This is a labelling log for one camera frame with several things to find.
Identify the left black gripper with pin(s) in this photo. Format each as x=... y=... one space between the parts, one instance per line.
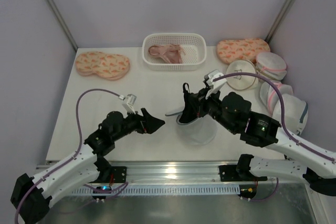
x=143 y=121

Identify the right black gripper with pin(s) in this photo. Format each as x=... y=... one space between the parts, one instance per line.
x=196 y=105

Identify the black bra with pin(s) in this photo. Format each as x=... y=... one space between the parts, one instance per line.
x=191 y=105

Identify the white mesh bag blue trim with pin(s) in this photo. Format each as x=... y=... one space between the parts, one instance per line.
x=200 y=131

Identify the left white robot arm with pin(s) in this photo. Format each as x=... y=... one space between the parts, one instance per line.
x=33 y=196

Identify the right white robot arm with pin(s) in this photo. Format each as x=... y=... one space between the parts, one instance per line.
x=259 y=130

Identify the cream laundry bag beige trim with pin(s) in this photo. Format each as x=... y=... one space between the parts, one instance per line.
x=242 y=82

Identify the pink bra in basket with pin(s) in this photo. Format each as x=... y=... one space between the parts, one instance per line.
x=171 y=53

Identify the right peach patterned bra case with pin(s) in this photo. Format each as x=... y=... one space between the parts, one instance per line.
x=230 y=50

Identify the peach patterned bra case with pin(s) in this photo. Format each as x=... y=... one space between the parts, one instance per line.
x=230 y=50
x=103 y=65

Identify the left peach patterned bra case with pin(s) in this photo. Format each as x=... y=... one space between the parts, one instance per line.
x=103 y=65

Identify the white mesh bag pink trim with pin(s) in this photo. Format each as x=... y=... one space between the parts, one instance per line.
x=269 y=96

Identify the white mesh bag pink zipper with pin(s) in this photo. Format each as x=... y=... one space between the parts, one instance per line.
x=271 y=66

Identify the large white bag blue trim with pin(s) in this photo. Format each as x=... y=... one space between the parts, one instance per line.
x=296 y=114

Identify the white plastic basket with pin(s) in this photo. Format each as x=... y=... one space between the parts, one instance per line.
x=193 y=44

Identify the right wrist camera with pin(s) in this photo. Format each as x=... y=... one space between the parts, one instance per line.
x=214 y=82

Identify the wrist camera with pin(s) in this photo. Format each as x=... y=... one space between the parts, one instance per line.
x=214 y=82
x=128 y=102

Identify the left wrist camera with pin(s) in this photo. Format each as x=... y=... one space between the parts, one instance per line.
x=128 y=102

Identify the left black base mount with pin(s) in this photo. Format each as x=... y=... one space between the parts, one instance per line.
x=109 y=174

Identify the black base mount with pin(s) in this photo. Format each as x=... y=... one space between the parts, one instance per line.
x=240 y=171
x=109 y=174

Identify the aluminium mounting rail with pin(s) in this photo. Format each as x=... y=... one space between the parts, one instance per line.
x=137 y=172

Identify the white slotted cable duct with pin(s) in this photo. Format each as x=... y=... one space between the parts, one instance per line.
x=160 y=190

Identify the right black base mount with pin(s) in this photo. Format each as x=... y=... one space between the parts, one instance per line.
x=240 y=171

